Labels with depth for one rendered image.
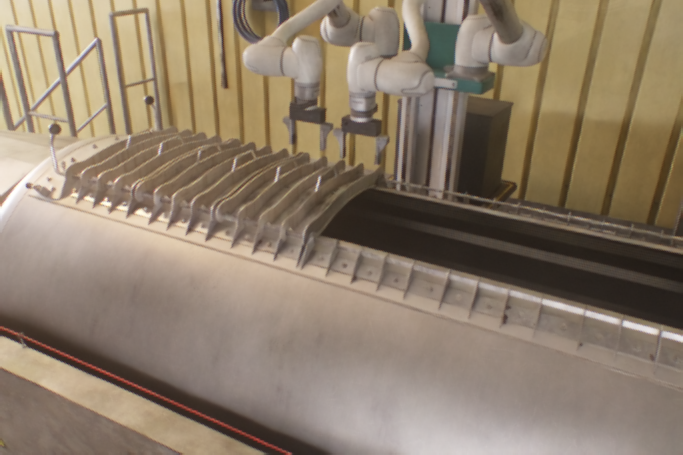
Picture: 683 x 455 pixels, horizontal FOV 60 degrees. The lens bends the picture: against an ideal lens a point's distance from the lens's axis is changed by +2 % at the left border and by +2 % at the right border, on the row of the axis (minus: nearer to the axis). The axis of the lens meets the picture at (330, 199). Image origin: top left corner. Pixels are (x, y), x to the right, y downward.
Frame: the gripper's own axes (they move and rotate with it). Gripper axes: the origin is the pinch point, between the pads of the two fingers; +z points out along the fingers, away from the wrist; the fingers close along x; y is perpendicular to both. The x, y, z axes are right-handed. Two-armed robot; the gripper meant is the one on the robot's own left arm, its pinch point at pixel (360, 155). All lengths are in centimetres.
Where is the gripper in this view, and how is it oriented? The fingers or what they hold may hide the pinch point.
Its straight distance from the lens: 201.6
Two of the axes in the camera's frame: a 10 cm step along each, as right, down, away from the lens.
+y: -4.6, 3.7, -8.1
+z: -0.1, 9.1, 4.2
